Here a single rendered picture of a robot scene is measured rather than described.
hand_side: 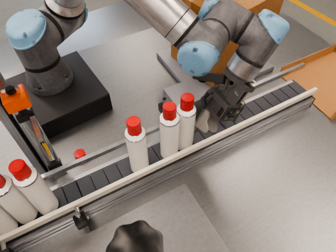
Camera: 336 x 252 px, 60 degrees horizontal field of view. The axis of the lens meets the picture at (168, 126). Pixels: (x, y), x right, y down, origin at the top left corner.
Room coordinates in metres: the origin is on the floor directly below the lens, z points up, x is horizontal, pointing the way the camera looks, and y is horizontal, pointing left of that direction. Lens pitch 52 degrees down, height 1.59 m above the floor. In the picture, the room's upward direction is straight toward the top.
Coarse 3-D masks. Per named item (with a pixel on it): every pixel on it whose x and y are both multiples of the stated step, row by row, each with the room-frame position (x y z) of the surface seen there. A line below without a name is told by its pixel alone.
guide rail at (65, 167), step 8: (304, 64) 0.76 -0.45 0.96; (280, 72) 0.71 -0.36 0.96; (288, 72) 0.72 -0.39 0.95; (264, 80) 0.68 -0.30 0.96; (272, 80) 0.69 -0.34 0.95; (152, 128) 0.49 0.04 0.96; (112, 144) 0.43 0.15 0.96; (120, 144) 0.44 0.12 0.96; (96, 152) 0.41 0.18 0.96; (104, 152) 0.41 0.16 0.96; (80, 160) 0.38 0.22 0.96; (88, 160) 0.39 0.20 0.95; (56, 168) 0.36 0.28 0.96; (64, 168) 0.36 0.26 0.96; (48, 176) 0.34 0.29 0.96
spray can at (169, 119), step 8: (168, 104) 0.46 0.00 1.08; (168, 112) 0.44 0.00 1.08; (176, 112) 0.48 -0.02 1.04; (160, 120) 0.45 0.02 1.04; (168, 120) 0.44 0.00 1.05; (176, 120) 0.45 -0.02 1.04; (160, 128) 0.45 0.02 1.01; (168, 128) 0.43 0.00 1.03; (176, 128) 0.44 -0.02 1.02; (160, 136) 0.45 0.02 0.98; (168, 136) 0.43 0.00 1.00; (176, 136) 0.44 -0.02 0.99; (160, 144) 0.45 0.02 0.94; (168, 144) 0.43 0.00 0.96; (176, 144) 0.44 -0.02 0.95; (160, 152) 0.45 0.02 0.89; (168, 152) 0.43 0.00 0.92
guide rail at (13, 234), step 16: (304, 96) 0.66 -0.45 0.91; (272, 112) 0.60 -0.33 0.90; (240, 128) 0.53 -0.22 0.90; (208, 144) 0.48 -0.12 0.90; (160, 160) 0.41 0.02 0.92; (128, 176) 0.36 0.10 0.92; (96, 192) 0.32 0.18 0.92; (64, 208) 0.28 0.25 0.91; (32, 224) 0.24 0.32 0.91; (0, 240) 0.20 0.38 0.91
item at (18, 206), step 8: (0, 176) 0.28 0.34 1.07; (8, 176) 0.30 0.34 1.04; (0, 184) 0.27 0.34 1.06; (8, 184) 0.28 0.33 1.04; (0, 192) 0.26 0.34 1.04; (8, 192) 0.26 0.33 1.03; (16, 192) 0.27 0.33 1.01; (0, 200) 0.25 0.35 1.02; (8, 200) 0.26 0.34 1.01; (16, 200) 0.26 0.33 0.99; (24, 200) 0.28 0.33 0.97; (8, 208) 0.25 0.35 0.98; (16, 208) 0.26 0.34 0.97; (24, 208) 0.26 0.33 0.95; (32, 208) 0.28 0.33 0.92; (16, 216) 0.25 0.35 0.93; (24, 216) 0.26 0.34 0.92; (32, 216) 0.26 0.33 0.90
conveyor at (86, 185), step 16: (272, 96) 0.69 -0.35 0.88; (288, 96) 0.69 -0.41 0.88; (256, 112) 0.62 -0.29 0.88; (224, 128) 0.55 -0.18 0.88; (192, 144) 0.49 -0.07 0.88; (128, 160) 0.43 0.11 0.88; (176, 160) 0.43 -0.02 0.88; (96, 176) 0.38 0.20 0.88; (112, 176) 0.38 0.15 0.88; (144, 176) 0.38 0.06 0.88; (64, 192) 0.34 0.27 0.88; (80, 192) 0.34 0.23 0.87; (112, 192) 0.34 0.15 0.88; (80, 208) 0.29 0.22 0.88
